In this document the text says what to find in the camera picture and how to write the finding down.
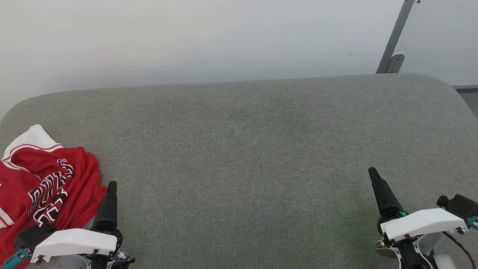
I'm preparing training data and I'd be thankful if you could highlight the teal left camera connector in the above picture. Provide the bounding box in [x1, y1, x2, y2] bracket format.
[2, 248, 31, 269]

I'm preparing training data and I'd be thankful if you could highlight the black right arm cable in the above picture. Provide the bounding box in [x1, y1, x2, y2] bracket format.
[443, 231, 477, 269]

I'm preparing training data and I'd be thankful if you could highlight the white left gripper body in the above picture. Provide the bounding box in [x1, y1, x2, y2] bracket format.
[31, 220, 124, 264]

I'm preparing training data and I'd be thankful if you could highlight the red white basketball jersey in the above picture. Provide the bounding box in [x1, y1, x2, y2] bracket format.
[0, 124, 108, 268]

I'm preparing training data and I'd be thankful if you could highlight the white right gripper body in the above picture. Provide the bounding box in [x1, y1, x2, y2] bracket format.
[375, 207, 468, 249]

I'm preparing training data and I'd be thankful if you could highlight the grey fabric sofa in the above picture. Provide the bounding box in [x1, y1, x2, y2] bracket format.
[0, 74, 478, 269]

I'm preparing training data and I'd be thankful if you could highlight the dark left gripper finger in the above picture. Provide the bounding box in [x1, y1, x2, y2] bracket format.
[105, 181, 118, 231]
[91, 181, 113, 229]

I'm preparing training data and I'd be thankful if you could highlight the grey metal pole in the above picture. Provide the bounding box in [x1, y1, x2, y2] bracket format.
[376, 0, 416, 74]

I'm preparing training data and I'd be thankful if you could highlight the grey rounded metal bracket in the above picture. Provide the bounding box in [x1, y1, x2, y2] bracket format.
[385, 53, 406, 74]

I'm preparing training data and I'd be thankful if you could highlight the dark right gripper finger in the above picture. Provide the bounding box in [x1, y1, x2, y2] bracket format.
[372, 167, 404, 213]
[368, 167, 393, 217]

